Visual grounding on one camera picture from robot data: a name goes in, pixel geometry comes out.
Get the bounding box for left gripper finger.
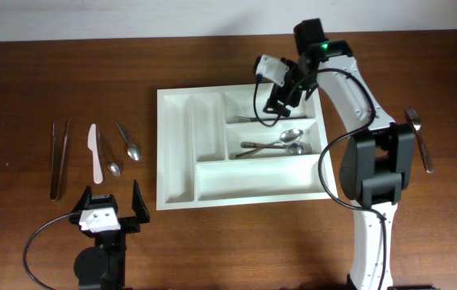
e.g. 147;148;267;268
72;186;92;213
131;180;150;223

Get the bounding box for small steel teaspoon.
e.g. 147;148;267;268
98;133;121;176
116;122;141;161

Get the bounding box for large steel spoon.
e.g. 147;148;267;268
240;142;312;155
235;128;304;159

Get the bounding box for white plastic knife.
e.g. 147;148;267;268
87;123;103;184

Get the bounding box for steel fork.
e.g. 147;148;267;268
232;116;307;123
405;108;434;173

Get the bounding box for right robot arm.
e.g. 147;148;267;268
254;19;414;289

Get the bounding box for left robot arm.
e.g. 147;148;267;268
69;181;151;290

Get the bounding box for steel tweezers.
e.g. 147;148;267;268
49;121;70;201

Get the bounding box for white plastic cutlery tray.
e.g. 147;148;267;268
156;84;337;210

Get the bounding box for right black cable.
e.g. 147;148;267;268
252;67;388;290

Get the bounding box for black cable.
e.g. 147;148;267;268
22;212;81;290
252;67;388;290

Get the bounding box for left black cable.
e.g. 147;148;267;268
22;212;81;290

